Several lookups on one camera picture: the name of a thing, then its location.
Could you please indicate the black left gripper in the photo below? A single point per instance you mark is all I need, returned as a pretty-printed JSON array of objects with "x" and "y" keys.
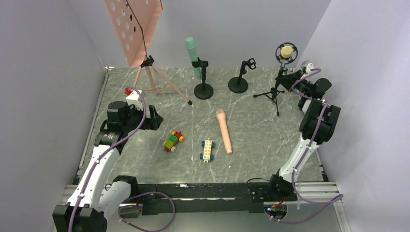
[{"x": 151, "y": 117}]

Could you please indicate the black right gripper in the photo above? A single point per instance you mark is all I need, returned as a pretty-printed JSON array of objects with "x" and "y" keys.
[{"x": 295, "y": 79}]

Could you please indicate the black shock-mount tripod stand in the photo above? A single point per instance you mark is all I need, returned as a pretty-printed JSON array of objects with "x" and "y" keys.
[{"x": 277, "y": 86}]

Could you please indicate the yellow cream microphone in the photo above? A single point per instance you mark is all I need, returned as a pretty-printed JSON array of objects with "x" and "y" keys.
[{"x": 286, "y": 52}]

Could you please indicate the black round-base mic stand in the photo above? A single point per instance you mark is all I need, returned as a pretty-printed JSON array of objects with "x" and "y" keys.
[{"x": 203, "y": 90}]

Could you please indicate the teal green microphone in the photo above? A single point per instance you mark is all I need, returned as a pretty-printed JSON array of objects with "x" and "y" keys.
[{"x": 191, "y": 48}]

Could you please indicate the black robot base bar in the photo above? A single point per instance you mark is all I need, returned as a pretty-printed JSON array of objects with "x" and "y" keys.
[{"x": 208, "y": 197}]

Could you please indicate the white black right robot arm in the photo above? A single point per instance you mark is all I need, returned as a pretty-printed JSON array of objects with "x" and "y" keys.
[{"x": 266, "y": 141}]

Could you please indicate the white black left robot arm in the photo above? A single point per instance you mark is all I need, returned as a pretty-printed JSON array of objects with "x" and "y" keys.
[{"x": 90, "y": 206}]

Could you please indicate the pink music stand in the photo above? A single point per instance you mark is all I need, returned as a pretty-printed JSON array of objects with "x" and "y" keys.
[{"x": 135, "y": 22}]

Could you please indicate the red green brick car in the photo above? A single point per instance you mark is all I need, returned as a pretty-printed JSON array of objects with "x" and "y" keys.
[{"x": 175, "y": 138}]

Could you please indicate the white blue brick car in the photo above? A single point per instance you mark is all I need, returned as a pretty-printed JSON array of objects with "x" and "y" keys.
[{"x": 206, "y": 156}]

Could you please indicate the pink microphone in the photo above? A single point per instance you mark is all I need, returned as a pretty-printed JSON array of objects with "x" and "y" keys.
[{"x": 221, "y": 117}]

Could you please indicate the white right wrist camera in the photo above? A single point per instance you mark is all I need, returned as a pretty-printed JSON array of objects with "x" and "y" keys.
[{"x": 306, "y": 67}]

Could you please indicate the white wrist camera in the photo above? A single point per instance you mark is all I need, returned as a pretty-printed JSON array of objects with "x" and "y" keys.
[
  {"x": 133, "y": 98},
  {"x": 306, "y": 67}
]

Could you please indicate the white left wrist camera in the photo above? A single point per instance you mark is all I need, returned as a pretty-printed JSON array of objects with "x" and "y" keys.
[{"x": 133, "y": 98}]

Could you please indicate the aluminium table edge rail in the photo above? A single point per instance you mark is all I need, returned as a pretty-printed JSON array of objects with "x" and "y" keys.
[{"x": 95, "y": 114}]

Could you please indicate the front aluminium rail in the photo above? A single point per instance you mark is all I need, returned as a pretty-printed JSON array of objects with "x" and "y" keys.
[{"x": 314, "y": 191}]

